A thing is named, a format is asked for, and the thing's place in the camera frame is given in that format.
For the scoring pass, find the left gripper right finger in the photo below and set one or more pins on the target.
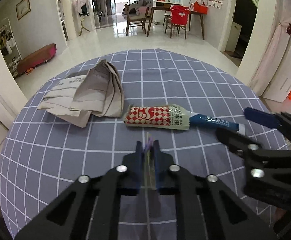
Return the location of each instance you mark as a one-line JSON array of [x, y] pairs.
[[206, 208]]

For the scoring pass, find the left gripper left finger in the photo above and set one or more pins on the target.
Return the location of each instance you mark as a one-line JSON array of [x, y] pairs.
[[89, 208]]

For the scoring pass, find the purple grid tablecloth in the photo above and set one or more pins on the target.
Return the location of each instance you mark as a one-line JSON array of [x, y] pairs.
[[42, 154]]

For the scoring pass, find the blue white tube packet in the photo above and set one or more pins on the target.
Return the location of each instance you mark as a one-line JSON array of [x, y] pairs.
[[200, 120]]

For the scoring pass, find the red checkered snack packet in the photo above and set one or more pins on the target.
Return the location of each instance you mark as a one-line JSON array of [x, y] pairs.
[[166, 117]]

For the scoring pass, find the white open door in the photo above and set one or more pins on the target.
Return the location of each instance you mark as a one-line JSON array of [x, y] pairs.
[[280, 85]]

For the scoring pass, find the crumpled newspaper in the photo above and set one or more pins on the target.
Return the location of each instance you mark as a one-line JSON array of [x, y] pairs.
[[97, 91]]

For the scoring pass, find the pink door curtain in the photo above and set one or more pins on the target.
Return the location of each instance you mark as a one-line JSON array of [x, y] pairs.
[[272, 57]]

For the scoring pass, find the brown pink bench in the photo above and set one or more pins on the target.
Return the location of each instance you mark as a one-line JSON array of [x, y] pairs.
[[40, 56]]

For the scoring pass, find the red basket on table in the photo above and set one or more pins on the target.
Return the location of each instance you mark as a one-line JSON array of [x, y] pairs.
[[200, 8]]

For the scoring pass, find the chair with red cover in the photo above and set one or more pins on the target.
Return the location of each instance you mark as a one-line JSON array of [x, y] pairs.
[[178, 19]]

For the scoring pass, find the wooden dining chair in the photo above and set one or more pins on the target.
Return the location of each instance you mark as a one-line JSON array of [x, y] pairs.
[[135, 21]]

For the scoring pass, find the coat rack with clothes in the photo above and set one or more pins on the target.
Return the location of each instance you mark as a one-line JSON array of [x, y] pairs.
[[81, 8]]

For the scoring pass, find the wooden dining table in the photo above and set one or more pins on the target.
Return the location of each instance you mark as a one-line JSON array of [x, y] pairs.
[[161, 8]]

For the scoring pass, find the framed wall picture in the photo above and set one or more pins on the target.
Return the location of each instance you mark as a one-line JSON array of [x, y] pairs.
[[22, 8]]

